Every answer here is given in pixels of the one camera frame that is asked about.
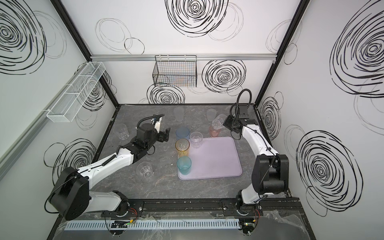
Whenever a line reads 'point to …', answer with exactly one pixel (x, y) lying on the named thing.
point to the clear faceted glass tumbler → (217, 123)
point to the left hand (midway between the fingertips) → (163, 125)
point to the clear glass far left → (121, 131)
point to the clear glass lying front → (145, 169)
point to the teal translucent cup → (184, 163)
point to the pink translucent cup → (214, 132)
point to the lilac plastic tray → (217, 157)
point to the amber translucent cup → (182, 146)
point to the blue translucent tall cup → (182, 132)
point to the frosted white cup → (179, 113)
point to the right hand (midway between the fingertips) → (224, 122)
